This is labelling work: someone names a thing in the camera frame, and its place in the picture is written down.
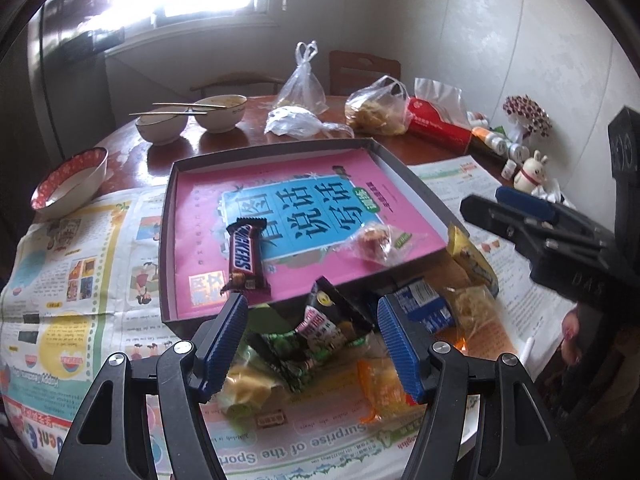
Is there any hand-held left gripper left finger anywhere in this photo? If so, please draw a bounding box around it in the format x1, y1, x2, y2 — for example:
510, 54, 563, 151
52, 292, 249, 480

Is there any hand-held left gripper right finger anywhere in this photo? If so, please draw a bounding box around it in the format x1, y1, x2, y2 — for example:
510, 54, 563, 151
376, 294, 578, 480

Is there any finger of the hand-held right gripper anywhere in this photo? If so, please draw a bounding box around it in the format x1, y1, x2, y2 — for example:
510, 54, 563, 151
495, 186, 616, 241
459, 194, 608, 266

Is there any orange snack packet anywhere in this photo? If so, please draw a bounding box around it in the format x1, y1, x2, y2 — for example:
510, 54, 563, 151
356, 357, 426, 423

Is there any yellow snack packet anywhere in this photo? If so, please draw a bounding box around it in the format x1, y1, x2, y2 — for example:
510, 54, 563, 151
446, 224, 501, 297

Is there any round yellow cake packet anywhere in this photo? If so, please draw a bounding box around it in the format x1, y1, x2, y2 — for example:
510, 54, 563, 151
215, 360, 286, 418

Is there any blue snack packet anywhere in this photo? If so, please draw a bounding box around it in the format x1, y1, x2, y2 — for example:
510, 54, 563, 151
390, 277, 458, 333

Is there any green patterned snack packet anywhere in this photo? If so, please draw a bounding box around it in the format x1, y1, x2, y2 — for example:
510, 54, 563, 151
247, 331, 326, 395

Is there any black snack packet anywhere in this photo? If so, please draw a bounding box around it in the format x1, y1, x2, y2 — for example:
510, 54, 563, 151
295, 276, 375, 361

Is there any clear crispy rice packet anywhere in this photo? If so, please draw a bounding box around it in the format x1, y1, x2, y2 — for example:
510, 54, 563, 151
442, 285, 501, 342

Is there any grey cardboard box tray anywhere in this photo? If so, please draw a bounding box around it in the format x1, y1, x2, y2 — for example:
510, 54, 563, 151
159, 136, 471, 337

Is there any person's right hand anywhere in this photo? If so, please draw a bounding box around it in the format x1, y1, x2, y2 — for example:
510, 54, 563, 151
560, 307, 586, 366

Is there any crumpled white tissue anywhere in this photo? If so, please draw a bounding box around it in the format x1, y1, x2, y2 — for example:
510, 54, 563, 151
532, 180, 576, 206

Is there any white rabbit figurine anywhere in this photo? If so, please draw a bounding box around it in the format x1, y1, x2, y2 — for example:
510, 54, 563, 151
514, 150, 551, 193

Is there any white text newspaper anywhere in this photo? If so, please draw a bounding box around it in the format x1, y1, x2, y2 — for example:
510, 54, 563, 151
407, 155, 576, 381

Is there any orange white bottle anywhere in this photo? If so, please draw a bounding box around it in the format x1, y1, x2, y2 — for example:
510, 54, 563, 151
471, 126, 507, 147

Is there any red white bouquet ornament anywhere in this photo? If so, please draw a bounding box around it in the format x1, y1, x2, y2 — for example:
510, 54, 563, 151
502, 94, 552, 141

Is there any brown chocolate bar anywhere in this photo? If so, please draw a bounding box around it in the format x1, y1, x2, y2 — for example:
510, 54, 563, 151
225, 217, 273, 306

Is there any red tissue pack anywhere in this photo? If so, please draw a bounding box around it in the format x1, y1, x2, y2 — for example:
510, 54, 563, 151
406, 77, 476, 156

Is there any clear wrapped pastry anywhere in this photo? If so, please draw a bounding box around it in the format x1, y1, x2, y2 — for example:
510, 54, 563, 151
340, 222, 418, 266

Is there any colourful newspaper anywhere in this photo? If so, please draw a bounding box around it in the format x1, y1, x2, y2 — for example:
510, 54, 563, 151
0, 187, 521, 478

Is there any plastic bag of yellow food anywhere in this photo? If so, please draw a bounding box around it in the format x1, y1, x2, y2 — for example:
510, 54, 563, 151
345, 75, 415, 137

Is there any pink picture book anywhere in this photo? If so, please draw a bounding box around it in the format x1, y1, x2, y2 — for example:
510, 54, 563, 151
172, 152, 448, 321

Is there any brown wooden chair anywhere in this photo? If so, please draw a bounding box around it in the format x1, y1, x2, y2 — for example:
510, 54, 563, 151
328, 50, 402, 97

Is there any white ceramic bowl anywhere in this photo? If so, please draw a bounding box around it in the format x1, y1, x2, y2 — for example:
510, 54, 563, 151
135, 112, 188, 147
191, 94, 248, 134

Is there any red patterned bowl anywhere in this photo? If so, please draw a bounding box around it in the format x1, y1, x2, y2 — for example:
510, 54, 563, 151
30, 146, 109, 220

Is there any crumpled white plastic bag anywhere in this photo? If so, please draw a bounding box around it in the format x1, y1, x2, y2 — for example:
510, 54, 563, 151
264, 106, 355, 140

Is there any tall tied clear plastic bag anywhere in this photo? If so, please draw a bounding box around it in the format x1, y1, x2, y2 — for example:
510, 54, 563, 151
274, 40, 331, 115

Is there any wooden chopstick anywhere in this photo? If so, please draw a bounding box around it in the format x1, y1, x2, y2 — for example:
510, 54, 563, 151
151, 102, 228, 110
129, 109, 208, 117

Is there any curved back wooden chair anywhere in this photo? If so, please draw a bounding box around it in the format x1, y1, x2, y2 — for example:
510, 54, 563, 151
190, 76, 286, 98

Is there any dark glossy cabinet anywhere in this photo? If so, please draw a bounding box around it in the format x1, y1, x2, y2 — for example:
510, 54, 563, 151
27, 0, 126, 151

